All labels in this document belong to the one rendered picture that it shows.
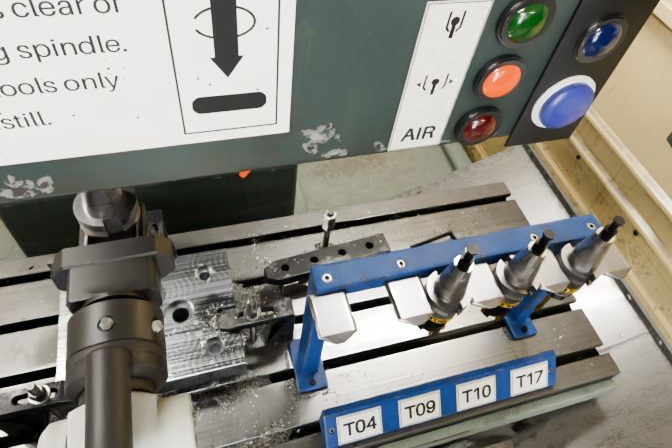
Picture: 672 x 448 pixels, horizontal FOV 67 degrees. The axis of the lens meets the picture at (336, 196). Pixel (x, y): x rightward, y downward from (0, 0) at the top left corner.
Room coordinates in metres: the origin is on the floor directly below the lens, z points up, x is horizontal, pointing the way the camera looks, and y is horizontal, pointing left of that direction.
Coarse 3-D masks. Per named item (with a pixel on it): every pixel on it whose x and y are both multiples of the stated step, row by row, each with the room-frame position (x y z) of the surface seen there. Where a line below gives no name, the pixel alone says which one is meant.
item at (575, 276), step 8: (568, 248) 0.47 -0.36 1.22; (560, 256) 0.45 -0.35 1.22; (560, 264) 0.44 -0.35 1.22; (568, 264) 0.44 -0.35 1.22; (600, 264) 0.45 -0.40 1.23; (568, 272) 0.43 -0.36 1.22; (576, 272) 0.43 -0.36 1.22; (600, 272) 0.44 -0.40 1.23; (576, 280) 0.43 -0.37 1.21; (584, 280) 0.43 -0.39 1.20; (592, 280) 0.43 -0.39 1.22
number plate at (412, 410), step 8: (432, 392) 0.32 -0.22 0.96; (400, 400) 0.29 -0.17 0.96; (408, 400) 0.30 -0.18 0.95; (416, 400) 0.30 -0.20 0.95; (424, 400) 0.30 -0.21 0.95; (432, 400) 0.31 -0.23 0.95; (400, 408) 0.28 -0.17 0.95; (408, 408) 0.29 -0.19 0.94; (416, 408) 0.29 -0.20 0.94; (424, 408) 0.29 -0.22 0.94; (432, 408) 0.30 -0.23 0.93; (440, 408) 0.30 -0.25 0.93; (400, 416) 0.27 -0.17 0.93; (408, 416) 0.28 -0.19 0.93; (416, 416) 0.28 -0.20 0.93; (424, 416) 0.28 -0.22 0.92; (432, 416) 0.29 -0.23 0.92; (400, 424) 0.26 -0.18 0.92; (408, 424) 0.27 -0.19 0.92
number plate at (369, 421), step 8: (368, 408) 0.27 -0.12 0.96; (376, 408) 0.27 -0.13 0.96; (344, 416) 0.25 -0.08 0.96; (352, 416) 0.25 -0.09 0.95; (360, 416) 0.26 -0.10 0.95; (368, 416) 0.26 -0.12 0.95; (376, 416) 0.26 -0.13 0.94; (344, 424) 0.24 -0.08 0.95; (352, 424) 0.25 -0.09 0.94; (360, 424) 0.25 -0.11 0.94; (368, 424) 0.25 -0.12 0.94; (376, 424) 0.25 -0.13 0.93; (344, 432) 0.23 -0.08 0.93; (352, 432) 0.24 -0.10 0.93; (360, 432) 0.24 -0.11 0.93; (368, 432) 0.24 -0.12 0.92; (376, 432) 0.25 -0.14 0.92; (344, 440) 0.22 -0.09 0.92; (352, 440) 0.23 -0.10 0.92
